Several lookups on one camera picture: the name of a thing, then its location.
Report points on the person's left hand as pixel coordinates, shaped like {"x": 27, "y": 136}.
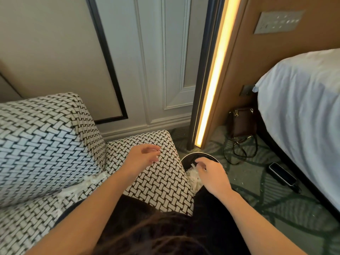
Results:
{"x": 140, "y": 161}

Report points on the person's right hand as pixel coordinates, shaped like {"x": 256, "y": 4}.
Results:
{"x": 215, "y": 177}

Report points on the white paper wad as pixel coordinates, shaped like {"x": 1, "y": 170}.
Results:
{"x": 195, "y": 179}

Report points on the pile of white paper scraps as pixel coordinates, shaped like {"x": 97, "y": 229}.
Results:
{"x": 85, "y": 185}

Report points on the black white woven-pattern sofa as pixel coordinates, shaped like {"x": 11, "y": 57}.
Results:
{"x": 53, "y": 146}

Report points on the person's right forearm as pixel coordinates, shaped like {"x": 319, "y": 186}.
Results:
{"x": 263, "y": 225}

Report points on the person's left forearm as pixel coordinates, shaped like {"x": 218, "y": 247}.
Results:
{"x": 77, "y": 217}

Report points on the black round trash bin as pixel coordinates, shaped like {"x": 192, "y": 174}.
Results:
{"x": 191, "y": 159}

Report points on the brown handbag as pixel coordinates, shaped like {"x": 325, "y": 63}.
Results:
{"x": 243, "y": 122}

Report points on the black smartphone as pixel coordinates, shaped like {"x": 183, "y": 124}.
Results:
{"x": 282, "y": 173}

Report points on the dark bed base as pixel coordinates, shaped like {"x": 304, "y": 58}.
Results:
{"x": 305, "y": 177}

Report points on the lit yellow light strip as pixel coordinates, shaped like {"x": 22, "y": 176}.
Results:
{"x": 217, "y": 71}

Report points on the white bed sheet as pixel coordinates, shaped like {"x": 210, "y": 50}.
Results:
{"x": 305, "y": 116}

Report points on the wooden headboard panel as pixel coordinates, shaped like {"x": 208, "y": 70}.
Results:
{"x": 279, "y": 50}

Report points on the silver wall switch panel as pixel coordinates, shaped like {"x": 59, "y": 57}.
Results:
{"x": 279, "y": 22}

